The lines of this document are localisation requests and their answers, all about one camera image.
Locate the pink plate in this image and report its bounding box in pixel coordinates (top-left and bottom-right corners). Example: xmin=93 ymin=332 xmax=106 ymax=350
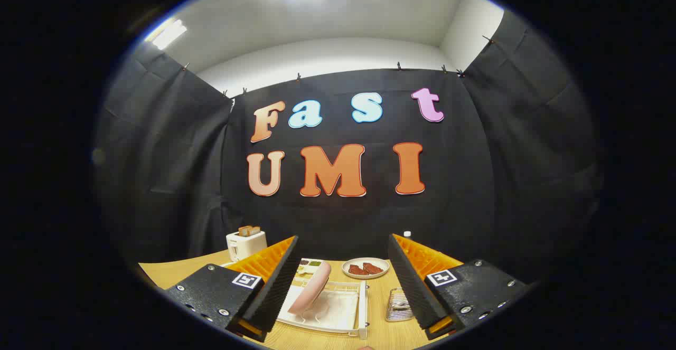
xmin=287 ymin=261 xmax=332 ymax=315

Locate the ceiling light panel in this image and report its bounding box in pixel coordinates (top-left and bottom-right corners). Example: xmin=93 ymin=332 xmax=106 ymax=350
xmin=145 ymin=19 xmax=188 ymax=50

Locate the white wire dish rack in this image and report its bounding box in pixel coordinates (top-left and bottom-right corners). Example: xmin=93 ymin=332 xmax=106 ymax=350
xmin=275 ymin=279 xmax=369 ymax=339

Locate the white divided dish with beans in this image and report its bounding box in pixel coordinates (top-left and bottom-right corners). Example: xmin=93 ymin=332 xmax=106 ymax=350
xmin=296 ymin=258 xmax=324 ymax=277

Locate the white toaster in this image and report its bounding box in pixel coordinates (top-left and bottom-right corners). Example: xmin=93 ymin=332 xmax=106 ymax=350
xmin=226 ymin=229 xmax=268 ymax=262

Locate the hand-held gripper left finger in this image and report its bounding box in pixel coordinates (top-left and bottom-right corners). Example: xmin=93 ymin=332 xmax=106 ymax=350
xmin=165 ymin=235 xmax=300 ymax=343

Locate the black backdrop cloth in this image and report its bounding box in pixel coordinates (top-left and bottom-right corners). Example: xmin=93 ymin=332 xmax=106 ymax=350
xmin=95 ymin=10 xmax=603 ymax=282

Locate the small metal wire basket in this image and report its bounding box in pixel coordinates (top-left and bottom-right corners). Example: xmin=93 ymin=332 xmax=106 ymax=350
xmin=385 ymin=288 xmax=415 ymax=323

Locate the white round plate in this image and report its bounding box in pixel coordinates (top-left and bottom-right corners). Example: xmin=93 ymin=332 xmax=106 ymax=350
xmin=342 ymin=257 xmax=390 ymax=279

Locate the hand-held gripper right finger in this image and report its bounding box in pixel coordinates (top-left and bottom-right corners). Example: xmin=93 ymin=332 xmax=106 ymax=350
xmin=388 ymin=233 xmax=530 ymax=340

